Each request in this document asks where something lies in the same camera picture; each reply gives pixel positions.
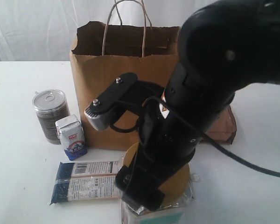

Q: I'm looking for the clear can of brown grains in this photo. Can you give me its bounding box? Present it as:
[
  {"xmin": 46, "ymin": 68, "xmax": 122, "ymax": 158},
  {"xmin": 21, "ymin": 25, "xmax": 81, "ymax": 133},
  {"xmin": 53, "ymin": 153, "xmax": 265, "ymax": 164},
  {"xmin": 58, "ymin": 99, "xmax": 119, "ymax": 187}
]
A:
[{"xmin": 32, "ymin": 89, "xmax": 70, "ymax": 145}]

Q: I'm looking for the white backdrop curtain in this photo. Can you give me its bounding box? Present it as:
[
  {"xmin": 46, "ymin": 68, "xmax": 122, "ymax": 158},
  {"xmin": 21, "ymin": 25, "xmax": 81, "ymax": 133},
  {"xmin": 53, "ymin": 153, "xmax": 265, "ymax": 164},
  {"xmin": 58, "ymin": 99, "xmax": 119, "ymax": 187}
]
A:
[{"xmin": 0, "ymin": 0, "xmax": 214, "ymax": 61}]

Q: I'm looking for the white wrapped candy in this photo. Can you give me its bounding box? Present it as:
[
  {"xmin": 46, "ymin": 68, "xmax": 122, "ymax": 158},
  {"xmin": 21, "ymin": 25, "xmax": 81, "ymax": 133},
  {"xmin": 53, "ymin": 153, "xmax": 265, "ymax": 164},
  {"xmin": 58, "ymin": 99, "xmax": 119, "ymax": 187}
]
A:
[{"xmin": 190, "ymin": 174, "xmax": 201, "ymax": 182}]

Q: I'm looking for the dark blue noodle packet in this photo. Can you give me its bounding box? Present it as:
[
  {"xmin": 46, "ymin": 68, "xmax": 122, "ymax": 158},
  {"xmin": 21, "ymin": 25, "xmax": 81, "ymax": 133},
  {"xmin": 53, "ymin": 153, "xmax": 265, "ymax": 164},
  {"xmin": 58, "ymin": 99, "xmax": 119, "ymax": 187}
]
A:
[{"xmin": 50, "ymin": 161, "xmax": 119, "ymax": 204}]

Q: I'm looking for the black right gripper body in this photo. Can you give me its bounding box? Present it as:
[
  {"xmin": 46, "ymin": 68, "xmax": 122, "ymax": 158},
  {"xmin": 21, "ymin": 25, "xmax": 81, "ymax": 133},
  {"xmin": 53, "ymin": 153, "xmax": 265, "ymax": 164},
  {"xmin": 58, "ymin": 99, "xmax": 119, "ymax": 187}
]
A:
[{"xmin": 115, "ymin": 97, "xmax": 201, "ymax": 211}]

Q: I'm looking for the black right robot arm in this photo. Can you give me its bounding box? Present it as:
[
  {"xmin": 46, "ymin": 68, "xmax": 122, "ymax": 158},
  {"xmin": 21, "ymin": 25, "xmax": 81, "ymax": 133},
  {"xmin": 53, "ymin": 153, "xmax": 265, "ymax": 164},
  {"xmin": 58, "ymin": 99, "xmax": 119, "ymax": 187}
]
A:
[{"xmin": 115, "ymin": 0, "xmax": 280, "ymax": 211}]

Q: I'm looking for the brown pouch with orange label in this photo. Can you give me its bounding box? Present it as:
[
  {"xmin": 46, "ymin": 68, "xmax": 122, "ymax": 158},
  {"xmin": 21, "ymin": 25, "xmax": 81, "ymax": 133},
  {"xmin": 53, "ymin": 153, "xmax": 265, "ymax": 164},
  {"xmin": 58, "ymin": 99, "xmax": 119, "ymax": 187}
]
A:
[{"xmin": 207, "ymin": 105, "xmax": 237, "ymax": 145}]

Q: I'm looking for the blue white milk carton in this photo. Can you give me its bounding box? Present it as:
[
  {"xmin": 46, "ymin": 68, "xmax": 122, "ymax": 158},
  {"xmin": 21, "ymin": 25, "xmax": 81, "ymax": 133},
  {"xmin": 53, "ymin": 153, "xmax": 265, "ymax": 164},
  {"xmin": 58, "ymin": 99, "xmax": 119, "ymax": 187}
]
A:
[{"xmin": 55, "ymin": 114, "xmax": 87, "ymax": 161}]

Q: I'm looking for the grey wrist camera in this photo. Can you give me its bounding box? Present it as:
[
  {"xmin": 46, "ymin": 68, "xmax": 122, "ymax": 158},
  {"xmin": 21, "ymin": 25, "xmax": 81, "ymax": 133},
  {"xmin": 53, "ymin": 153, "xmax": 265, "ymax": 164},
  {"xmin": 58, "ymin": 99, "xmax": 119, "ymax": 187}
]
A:
[{"xmin": 84, "ymin": 106, "xmax": 114, "ymax": 131}]

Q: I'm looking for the clear jar with yellow lid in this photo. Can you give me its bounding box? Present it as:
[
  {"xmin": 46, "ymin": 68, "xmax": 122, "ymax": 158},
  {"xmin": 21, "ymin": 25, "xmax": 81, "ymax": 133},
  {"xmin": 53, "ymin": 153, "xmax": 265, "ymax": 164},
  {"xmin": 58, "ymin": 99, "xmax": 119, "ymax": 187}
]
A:
[{"xmin": 119, "ymin": 142, "xmax": 193, "ymax": 224}]

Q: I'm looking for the brown paper shopping bag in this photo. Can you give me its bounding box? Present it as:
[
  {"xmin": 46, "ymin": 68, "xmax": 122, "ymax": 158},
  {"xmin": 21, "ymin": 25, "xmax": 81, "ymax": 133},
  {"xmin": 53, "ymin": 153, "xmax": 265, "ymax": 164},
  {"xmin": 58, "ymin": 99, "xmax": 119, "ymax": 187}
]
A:
[{"xmin": 70, "ymin": 21, "xmax": 180, "ymax": 151}]

